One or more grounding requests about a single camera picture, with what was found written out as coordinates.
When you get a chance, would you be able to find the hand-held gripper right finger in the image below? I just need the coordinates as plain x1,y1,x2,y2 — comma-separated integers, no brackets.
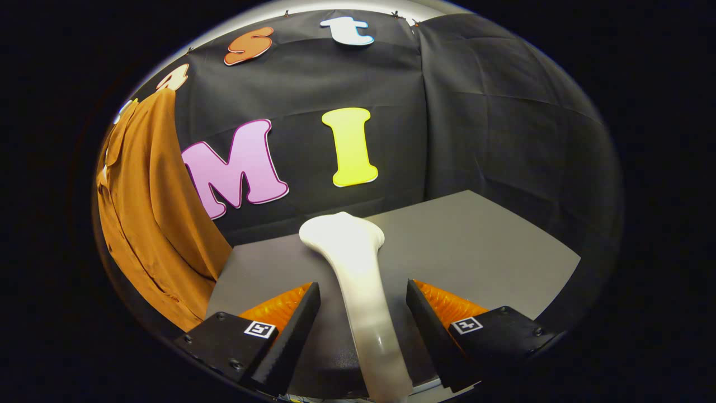
406,279,562,393

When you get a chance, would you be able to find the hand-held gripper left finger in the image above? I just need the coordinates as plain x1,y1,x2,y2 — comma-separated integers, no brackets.
175,282,322,397

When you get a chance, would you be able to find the white garment steamer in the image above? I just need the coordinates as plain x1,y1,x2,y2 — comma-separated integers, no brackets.
299,212,413,403

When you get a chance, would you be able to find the brown button-up shirt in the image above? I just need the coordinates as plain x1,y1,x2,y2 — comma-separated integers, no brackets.
95,90,233,332

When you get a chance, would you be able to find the grey table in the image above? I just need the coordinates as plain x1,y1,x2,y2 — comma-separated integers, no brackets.
204,190,582,399

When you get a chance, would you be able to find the black backdrop cloth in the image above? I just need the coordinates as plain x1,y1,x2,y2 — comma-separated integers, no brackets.
120,8,624,336

